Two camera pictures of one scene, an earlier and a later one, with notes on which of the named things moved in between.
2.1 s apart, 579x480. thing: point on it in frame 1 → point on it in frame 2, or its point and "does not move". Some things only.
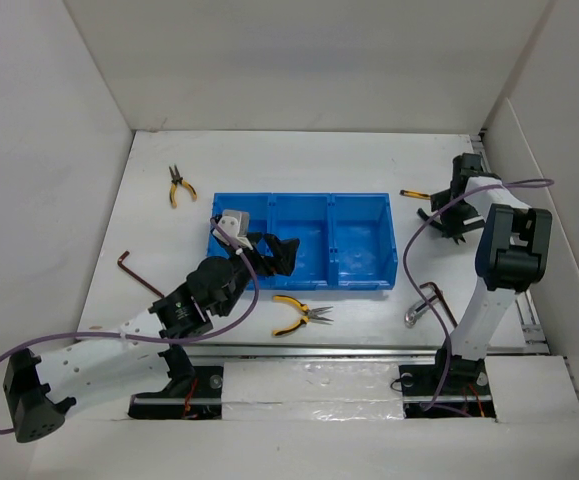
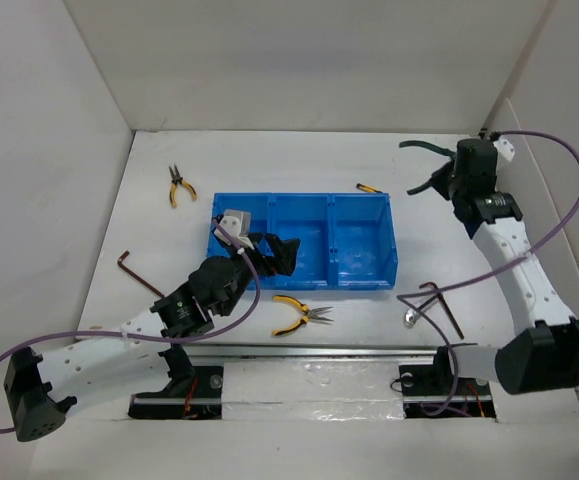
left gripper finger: [284, 252] does not move
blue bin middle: [308, 218] does not move
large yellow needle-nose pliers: [309, 314] does not move
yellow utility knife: [417, 195] → [366, 188]
